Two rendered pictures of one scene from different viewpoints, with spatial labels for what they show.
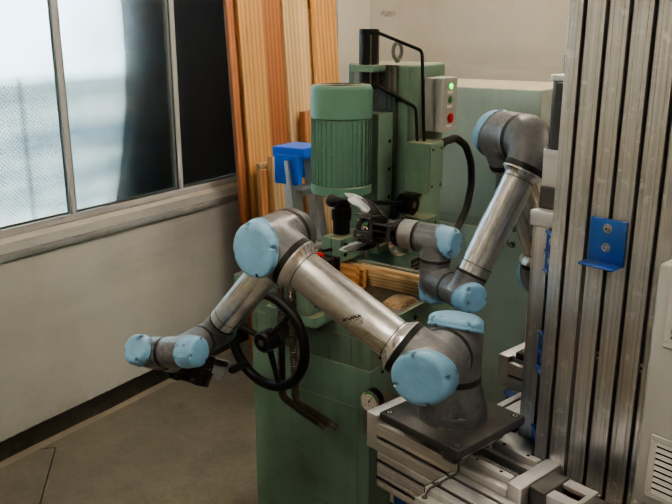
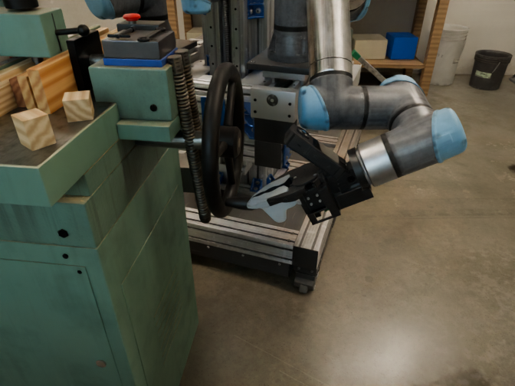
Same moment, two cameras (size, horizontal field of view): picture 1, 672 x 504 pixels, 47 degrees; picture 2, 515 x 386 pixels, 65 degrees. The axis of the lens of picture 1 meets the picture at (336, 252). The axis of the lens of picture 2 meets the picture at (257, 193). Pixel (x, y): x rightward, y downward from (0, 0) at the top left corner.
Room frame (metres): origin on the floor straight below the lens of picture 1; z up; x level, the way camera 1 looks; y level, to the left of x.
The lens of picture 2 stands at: (2.24, 0.82, 1.14)
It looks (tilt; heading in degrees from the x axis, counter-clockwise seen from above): 33 degrees down; 241
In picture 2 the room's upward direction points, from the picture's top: straight up
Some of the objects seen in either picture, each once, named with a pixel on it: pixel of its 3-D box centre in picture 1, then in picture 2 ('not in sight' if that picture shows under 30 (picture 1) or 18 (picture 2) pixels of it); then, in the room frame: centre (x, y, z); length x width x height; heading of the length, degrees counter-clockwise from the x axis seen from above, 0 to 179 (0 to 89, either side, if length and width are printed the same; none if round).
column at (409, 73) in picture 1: (394, 177); not in sight; (2.46, -0.19, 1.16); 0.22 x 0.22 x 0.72; 53
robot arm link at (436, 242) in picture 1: (436, 241); not in sight; (1.82, -0.25, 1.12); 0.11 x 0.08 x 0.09; 53
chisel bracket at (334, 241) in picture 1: (345, 246); (21, 35); (2.24, -0.03, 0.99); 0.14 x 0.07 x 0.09; 143
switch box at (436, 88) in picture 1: (440, 103); not in sight; (2.40, -0.32, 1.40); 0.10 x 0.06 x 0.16; 143
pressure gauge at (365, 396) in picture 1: (372, 402); not in sight; (1.90, -0.10, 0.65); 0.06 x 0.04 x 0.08; 53
